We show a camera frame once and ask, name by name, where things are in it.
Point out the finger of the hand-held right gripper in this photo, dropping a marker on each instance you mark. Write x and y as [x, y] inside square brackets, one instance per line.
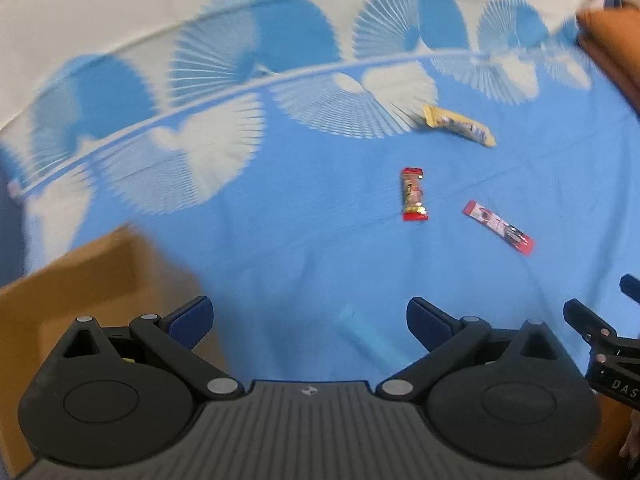
[631, 290]
[590, 322]

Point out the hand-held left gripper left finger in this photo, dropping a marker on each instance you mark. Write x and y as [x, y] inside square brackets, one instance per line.
[192, 320]

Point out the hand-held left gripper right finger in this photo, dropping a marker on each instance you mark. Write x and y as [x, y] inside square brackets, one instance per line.
[427, 322]

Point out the red white stick packet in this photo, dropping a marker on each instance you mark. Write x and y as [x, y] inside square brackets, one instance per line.
[497, 227]

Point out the brown cardboard box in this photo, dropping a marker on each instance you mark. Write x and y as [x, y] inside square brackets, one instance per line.
[80, 280]

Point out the red clear-window snack bar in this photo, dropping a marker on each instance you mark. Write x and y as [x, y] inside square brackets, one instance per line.
[414, 194]

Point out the yellow snack bar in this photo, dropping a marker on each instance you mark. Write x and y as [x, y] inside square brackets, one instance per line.
[457, 125]

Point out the person's right hand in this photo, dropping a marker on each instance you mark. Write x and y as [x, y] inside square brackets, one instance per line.
[632, 435]

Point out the light blue paper strip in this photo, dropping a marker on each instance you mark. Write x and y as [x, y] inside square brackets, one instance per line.
[367, 335]

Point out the blue white fan-print cloth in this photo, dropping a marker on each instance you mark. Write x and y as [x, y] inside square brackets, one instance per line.
[310, 200]

